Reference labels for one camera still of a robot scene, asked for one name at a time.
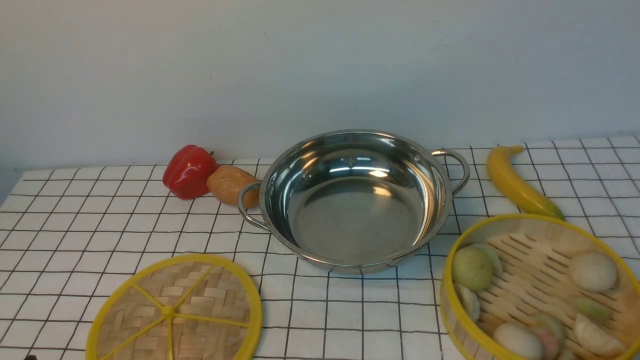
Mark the woven bamboo steamer lid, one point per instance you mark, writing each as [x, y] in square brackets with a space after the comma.
[188, 307]

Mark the bamboo steamer basket yellow rim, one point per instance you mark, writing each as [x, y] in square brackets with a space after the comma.
[536, 252]

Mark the brown potato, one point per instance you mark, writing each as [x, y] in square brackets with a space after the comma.
[226, 183]

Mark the red bell pepper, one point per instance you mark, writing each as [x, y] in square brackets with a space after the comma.
[188, 170]

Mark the green round bun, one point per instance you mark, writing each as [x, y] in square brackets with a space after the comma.
[475, 265]

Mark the yellow banana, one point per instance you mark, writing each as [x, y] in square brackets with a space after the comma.
[509, 183]

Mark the pale dumpling left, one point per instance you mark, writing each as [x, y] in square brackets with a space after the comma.
[469, 301]

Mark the white round bun bottom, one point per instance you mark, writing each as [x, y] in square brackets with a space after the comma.
[519, 340]

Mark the white round bun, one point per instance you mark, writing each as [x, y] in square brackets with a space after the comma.
[593, 271]
[519, 340]

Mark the white grid tablecloth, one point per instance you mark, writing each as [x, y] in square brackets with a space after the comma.
[70, 237]

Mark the pink green bun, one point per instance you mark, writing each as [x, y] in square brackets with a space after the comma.
[550, 332]

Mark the white round bun top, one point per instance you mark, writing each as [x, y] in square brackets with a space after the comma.
[593, 271]

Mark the small green dumpling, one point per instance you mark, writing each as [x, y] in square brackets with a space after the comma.
[593, 310]

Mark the white dumpling right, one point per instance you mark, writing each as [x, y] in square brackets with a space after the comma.
[594, 339]

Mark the stainless steel two-handled pot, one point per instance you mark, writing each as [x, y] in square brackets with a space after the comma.
[355, 201]

